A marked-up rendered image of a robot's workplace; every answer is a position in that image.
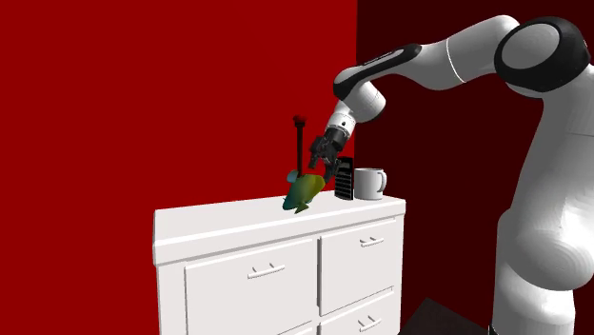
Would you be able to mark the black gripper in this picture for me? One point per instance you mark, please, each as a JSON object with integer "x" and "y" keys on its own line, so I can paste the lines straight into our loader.
{"x": 328, "y": 144}

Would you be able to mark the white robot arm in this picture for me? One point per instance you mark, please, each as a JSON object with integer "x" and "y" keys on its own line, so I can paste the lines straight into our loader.
{"x": 547, "y": 185}

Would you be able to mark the green yellow fish toy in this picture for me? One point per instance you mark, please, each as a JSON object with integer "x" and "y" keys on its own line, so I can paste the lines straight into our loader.
{"x": 304, "y": 191}

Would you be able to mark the small blue round object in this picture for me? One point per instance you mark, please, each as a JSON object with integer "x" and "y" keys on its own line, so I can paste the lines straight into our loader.
{"x": 292, "y": 176}

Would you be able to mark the white mug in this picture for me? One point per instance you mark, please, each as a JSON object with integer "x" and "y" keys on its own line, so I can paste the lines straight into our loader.
{"x": 367, "y": 184}

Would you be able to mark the white chest of drawers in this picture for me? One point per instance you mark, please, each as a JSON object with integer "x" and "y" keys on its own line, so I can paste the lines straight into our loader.
{"x": 260, "y": 222}

